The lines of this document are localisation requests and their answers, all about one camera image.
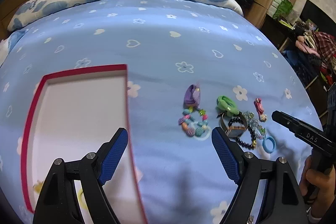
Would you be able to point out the green white boxes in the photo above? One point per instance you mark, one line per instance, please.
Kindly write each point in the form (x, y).
(280, 9)

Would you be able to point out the pink flamingo hair clip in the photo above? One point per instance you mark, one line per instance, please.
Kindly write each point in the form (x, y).
(260, 110)

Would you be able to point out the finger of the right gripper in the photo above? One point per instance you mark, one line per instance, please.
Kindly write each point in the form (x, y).
(294, 125)

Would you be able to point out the right hand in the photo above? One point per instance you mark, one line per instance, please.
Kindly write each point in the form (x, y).
(326, 185)

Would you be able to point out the purple bow hair clip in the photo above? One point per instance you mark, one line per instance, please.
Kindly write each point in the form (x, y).
(192, 96)

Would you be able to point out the green hair clip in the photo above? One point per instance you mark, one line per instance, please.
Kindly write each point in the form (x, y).
(227, 105)

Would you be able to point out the light blue floral bedsheet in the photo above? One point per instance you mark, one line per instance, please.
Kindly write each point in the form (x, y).
(167, 45)

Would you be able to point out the red jewelry tray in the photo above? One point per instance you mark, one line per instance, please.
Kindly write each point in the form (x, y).
(73, 113)

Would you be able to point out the pile of clothes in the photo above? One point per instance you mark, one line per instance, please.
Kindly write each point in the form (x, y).
(311, 54)

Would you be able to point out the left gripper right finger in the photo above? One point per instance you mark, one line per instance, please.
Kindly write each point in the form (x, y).
(230, 154)

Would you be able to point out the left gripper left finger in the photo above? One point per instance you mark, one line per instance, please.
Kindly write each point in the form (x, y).
(110, 156)

